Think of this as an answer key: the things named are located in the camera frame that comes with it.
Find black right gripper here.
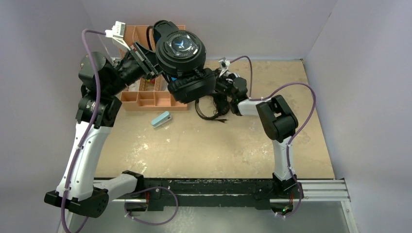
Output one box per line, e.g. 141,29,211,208
194,68,237,99

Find small black on-ear headphones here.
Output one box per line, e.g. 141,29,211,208
194,93,230,123

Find black and blue headphones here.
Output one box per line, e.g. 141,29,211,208
146,20,216,104

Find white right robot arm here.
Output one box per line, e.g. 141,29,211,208
215,74,299,198

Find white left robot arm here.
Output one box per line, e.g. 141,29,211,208
44,42,161,218

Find clear plastic packaged item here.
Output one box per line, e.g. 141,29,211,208
158,78,168,91

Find peach plastic file organizer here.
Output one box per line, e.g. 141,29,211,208
120,25,188,111

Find light blue stapler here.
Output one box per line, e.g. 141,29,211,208
151,111,172,128

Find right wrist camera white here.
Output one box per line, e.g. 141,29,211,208
218,57,231,78

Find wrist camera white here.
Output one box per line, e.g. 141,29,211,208
104,21,130,52
218,57,231,78

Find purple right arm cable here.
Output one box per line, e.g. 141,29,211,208
228,55,317,219

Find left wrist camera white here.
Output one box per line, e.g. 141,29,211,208
104,21,130,52

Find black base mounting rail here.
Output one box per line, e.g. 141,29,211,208
112,178,305,213

